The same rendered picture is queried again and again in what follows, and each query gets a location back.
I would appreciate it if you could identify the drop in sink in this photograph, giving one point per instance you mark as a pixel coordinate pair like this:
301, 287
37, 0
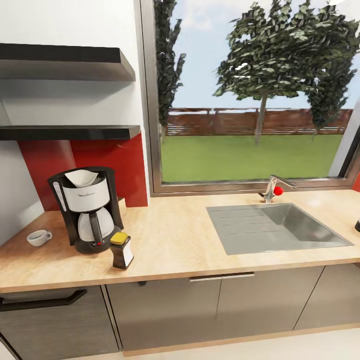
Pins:
276, 227

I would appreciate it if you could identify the coffee maker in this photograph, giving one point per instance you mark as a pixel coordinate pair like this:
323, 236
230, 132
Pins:
91, 214

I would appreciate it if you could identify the fixed window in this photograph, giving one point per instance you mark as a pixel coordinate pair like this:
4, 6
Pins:
234, 91

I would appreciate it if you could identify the coffee cup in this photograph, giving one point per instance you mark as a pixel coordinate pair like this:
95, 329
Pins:
39, 237

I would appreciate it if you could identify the bottle of coffee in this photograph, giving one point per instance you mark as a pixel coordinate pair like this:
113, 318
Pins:
120, 247

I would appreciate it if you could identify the paper coffee filter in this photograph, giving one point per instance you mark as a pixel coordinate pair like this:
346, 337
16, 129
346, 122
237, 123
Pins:
82, 178

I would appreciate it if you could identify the cabinet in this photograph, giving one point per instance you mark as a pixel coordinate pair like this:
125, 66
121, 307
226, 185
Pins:
196, 309

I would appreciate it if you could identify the water glass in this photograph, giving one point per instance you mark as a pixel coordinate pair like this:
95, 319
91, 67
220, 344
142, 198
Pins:
122, 206

